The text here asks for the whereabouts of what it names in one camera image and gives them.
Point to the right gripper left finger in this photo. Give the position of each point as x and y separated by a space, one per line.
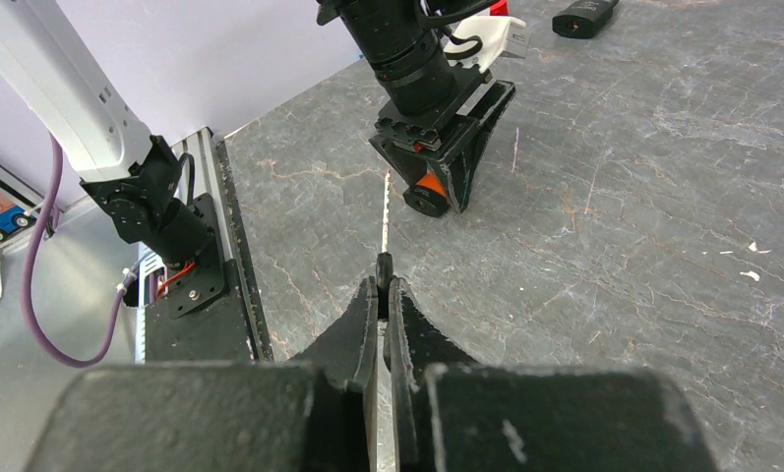
342 435

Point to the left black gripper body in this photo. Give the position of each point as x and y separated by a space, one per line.
415 130

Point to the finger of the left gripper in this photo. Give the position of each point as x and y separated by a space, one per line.
468 149

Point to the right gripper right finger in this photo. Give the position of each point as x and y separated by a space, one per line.
411 343

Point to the orange black padlock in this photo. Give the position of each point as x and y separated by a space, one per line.
427 196

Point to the black key bunch small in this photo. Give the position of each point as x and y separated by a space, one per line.
384 260

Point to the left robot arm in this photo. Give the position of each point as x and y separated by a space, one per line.
433 59

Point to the red cylinder block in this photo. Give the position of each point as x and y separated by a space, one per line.
499 8

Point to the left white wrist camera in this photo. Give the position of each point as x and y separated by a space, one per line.
501 37

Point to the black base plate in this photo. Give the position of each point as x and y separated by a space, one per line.
214 311

